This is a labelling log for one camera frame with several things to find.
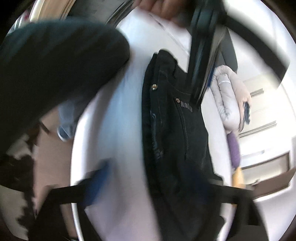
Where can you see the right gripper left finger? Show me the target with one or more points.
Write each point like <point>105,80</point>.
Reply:
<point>50,224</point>

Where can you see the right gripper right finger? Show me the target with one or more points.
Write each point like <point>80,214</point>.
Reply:
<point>231,199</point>

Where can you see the black denim pants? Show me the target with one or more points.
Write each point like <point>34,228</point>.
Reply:
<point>177,159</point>

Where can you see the left hand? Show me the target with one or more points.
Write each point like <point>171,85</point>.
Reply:
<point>172,10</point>

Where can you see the dark grey headboard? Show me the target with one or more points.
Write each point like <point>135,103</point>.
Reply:
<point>228,52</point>

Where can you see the yellow cushion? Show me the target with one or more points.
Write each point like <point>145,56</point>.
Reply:
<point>238,179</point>

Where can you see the brown door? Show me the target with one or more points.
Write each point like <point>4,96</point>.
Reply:
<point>273,185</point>

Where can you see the folded beige white duvet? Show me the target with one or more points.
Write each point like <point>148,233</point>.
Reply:
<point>229,93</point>

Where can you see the cream wardrobe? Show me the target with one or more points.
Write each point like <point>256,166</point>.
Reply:
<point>266,142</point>

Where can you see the purple cushion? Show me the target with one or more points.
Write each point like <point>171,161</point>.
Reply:
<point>234,150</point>

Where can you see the folded blue jeans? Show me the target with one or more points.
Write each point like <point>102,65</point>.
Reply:
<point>246,114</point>

